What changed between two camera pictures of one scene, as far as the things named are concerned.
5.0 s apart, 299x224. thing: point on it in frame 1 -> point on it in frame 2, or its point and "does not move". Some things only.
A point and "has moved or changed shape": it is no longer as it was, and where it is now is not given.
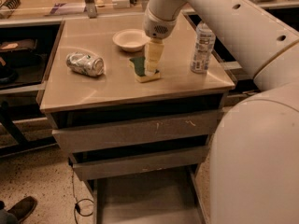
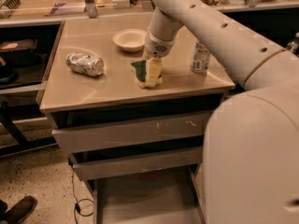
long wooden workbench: (39, 6) does not move
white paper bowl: (131, 39) does not move
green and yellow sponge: (137, 63) has moved or changed shape
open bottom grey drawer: (166, 196) does not move
